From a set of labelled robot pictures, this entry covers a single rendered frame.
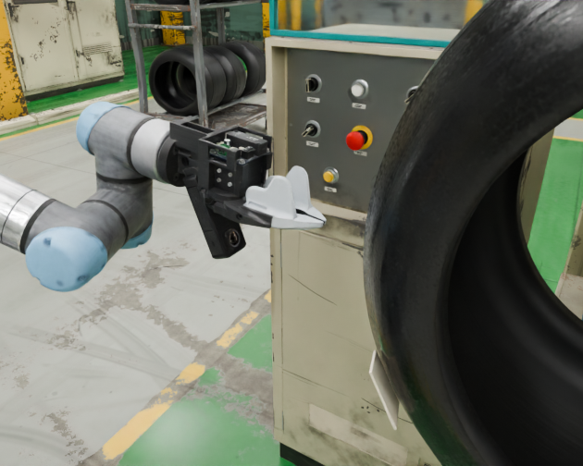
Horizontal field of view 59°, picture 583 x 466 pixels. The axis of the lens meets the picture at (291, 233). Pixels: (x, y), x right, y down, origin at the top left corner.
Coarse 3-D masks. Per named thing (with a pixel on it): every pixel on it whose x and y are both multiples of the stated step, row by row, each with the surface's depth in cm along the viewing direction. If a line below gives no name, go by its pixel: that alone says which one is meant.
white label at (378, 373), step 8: (376, 352) 48; (376, 360) 47; (376, 368) 47; (376, 376) 46; (384, 376) 48; (376, 384) 45; (384, 384) 47; (384, 392) 46; (392, 392) 49; (384, 400) 46; (392, 400) 48; (384, 408) 46; (392, 408) 47; (392, 416) 46; (392, 424) 46
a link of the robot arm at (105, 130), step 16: (96, 112) 67; (112, 112) 66; (128, 112) 66; (80, 128) 68; (96, 128) 66; (112, 128) 65; (128, 128) 64; (96, 144) 67; (112, 144) 65; (128, 144) 64; (96, 160) 68; (112, 160) 67; (128, 160) 65; (112, 176) 68; (128, 176) 68; (144, 176) 70
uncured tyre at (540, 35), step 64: (512, 0) 31; (576, 0) 28; (448, 64) 35; (512, 64) 30; (576, 64) 28; (448, 128) 34; (512, 128) 31; (384, 192) 40; (448, 192) 35; (512, 192) 60; (384, 256) 40; (448, 256) 36; (512, 256) 63; (384, 320) 43; (448, 320) 59; (512, 320) 65; (576, 320) 64; (448, 384) 41; (512, 384) 61; (576, 384) 63; (448, 448) 44; (512, 448) 54; (576, 448) 57
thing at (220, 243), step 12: (192, 180) 62; (192, 192) 63; (192, 204) 64; (204, 216) 64; (216, 216) 64; (204, 228) 64; (216, 228) 63; (228, 228) 65; (240, 228) 67; (216, 240) 64; (228, 240) 64; (240, 240) 66; (216, 252) 65; (228, 252) 65
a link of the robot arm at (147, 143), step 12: (156, 120) 65; (144, 132) 63; (156, 132) 62; (168, 132) 62; (132, 144) 63; (144, 144) 62; (156, 144) 62; (132, 156) 64; (144, 156) 63; (156, 156) 62; (144, 168) 64; (156, 168) 63
